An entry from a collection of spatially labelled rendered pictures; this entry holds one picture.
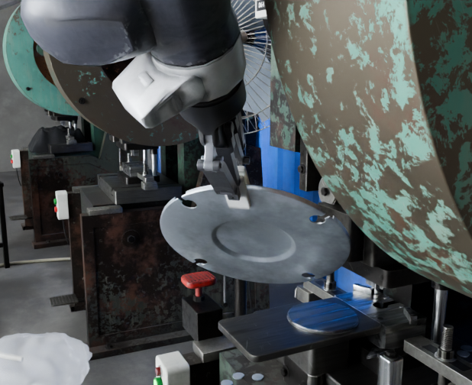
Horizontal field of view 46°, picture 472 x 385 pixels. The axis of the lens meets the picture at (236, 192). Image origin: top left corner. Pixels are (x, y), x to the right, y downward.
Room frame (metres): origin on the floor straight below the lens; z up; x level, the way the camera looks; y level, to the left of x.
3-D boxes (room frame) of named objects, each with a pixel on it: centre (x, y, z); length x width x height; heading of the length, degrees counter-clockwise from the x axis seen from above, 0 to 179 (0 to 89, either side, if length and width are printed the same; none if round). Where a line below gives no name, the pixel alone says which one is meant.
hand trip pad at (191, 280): (1.16, 0.08, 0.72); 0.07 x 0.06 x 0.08; 115
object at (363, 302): (0.95, -0.26, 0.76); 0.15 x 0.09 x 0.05; 25
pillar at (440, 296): (0.91, -0.36, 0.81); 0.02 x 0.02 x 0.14
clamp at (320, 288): (1.11, -0.19, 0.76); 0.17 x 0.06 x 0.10; 25
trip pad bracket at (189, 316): (1.14, 0.07, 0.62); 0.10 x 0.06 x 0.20; 25
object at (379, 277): (0.96, -0.27, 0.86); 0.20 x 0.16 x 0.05; 25
